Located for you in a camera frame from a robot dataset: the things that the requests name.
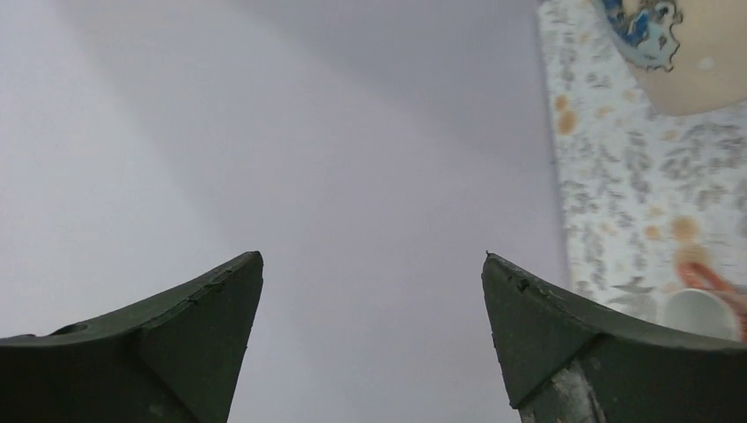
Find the cream floral mug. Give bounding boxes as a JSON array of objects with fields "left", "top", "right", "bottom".
[{"left": 592, "top": 0, "right": 746, "bottom": 116}]

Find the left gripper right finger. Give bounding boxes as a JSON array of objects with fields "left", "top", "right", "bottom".
[{"left": 482, "top": 254, "right": 746, "bottom": 423}]

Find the salmon pink floral mug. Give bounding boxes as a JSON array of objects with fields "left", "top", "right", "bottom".
[{"left": 660, "top": 262, "right": 746, "bottom": 343}]

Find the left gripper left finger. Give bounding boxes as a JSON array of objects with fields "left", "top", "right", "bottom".
[{"left": 1, "top": 252, "right": 263, "bottom": 422}]

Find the floral table mat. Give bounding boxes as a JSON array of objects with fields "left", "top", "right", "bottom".
[{"left": 537, "top": 1, "right": 746, "bottom": 324}]

